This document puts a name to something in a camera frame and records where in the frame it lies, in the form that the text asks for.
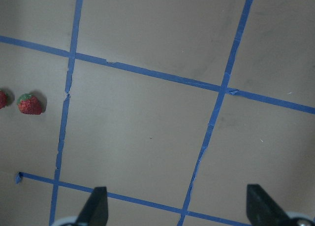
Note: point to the red strawberry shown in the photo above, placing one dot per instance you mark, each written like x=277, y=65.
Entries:
x=29, y=104
x=3, y=99

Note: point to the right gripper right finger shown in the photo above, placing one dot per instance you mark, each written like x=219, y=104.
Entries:
x=262, y=210

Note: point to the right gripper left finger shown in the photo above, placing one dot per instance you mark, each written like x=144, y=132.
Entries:
x=95, y=211

